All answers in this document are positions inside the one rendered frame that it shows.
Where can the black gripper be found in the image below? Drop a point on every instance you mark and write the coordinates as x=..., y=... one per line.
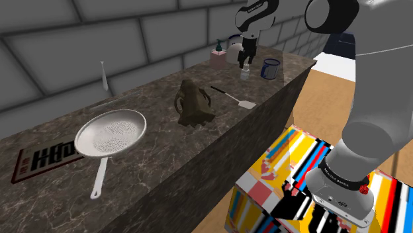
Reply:
x=249, y=46

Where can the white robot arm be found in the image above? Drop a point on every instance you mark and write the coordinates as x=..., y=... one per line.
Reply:
x=377, y=96

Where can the small clear bottle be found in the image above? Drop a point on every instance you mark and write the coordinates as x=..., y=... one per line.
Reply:
x=245, y=73

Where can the white rounded jug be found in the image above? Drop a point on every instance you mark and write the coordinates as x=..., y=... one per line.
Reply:
x=233, y=53

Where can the blue mug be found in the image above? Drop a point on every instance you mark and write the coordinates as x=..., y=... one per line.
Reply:
x=269, y=69

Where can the pink soap dispenser, green pump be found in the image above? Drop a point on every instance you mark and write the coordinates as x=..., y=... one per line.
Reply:
x=218, y=59

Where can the colourful patterned robot stand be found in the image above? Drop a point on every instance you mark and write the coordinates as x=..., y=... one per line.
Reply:
x=258, y=190

